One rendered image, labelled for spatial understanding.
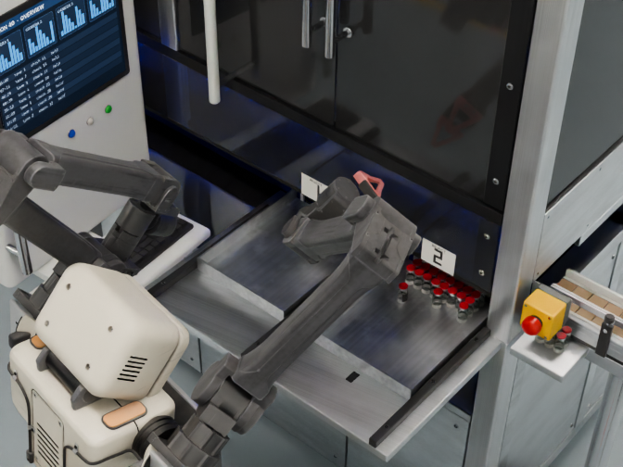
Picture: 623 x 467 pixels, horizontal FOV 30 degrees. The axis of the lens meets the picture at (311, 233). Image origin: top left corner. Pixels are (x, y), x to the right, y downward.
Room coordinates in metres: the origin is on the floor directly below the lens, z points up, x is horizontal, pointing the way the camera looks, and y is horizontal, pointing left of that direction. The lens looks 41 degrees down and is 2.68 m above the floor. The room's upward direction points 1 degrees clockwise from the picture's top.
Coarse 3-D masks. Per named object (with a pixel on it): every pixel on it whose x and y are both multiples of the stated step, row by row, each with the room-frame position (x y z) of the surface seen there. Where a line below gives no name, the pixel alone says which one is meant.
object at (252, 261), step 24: (288, 192) 2.17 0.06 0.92; (264, 216) 2.10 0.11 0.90; (288, 216) 2.12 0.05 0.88; (240, 240) 2.03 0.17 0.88; (264, 240) 2.03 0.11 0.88; (216, 264) 1.94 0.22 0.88; (240, 264) 1.95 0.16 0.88; (264, 264) 1.95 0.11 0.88; (288, 264) 1.95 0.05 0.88; (312, 264) 1.95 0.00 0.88; (336, 264) 1.95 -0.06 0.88; (240, 288) 1.85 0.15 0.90; (264, 288) 1.87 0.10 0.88; (288, 288) 1.87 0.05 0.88; (312, 288) 1.84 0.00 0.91; (288, 312) 1.78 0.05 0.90
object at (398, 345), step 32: (384, 288) 1.87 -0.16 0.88; (352, 320) 1.77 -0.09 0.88; (384, 320) 1.78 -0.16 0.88; (416, 320) 1.78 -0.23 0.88; (448, 320) 1.78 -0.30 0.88; (480, 320) 1.78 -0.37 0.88; (352, 352) 1.65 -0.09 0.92; (384, 352) 1.68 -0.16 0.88; (416, 352) 1.68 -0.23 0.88; (448, 352) 1.65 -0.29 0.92; (384, 384) 1.59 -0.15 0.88; (416, 384) 1.56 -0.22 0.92
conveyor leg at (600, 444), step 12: (612, 384) 1.70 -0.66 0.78; (612, 396) 1.69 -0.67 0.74; (600, 408) 1.71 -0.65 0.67; (612, 408) 1.69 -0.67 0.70; (600, 420) 1.70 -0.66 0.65; (612, 420) 1.69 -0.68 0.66; (600, 432) 1.69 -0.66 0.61; (612, 432) 1.69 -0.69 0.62; (600, 444) 1.69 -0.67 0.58; (612, 444) 1.69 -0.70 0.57; (588, 456) 1.71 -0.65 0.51; (600, 456) 1.69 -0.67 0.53
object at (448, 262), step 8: (424, 240) 1.85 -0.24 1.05; (424, 248) 1.85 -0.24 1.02; (432, 248) 1.84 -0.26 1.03; (440, 248) 1.83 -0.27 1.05; (424, 256) 1.85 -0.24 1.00; (432, 256) 1.84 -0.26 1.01; (448, 256) 1.81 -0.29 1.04; (432, 264) 1.84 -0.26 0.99; (448, 264) 1.81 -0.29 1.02; (448, 272) 1.81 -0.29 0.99
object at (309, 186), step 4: (304, 176) 2.07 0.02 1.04; (308, 176) 2.06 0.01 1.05; (304, 180) 2.07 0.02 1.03; (308, 180) 2.06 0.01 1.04; (312, 180) 2.05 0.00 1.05; (304, 184) 2.07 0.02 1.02; (308, 184) 2.06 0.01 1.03; (312, 184) 2.05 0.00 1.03; (316, 184) 2.05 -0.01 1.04; (320, 184) 2.04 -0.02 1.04; (304, 188) 2.07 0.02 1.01; (308, 188) 2.06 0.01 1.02; (312, 188) 2.05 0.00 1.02; (316, 188) 2.04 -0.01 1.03; (320, 188) 2.04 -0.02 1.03; (324, 188) 2.03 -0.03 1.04; (304, 192) 2.07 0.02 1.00; (308, 192) 2.06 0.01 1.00; (312, 192) 2.05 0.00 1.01; (316, 192) 2.04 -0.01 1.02; (320, 192) 2.04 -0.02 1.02; (308, 196) 2.06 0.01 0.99; (312, 196) 2.05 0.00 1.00; (316, 196) 2.04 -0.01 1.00; (316, 200) 2.04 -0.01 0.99
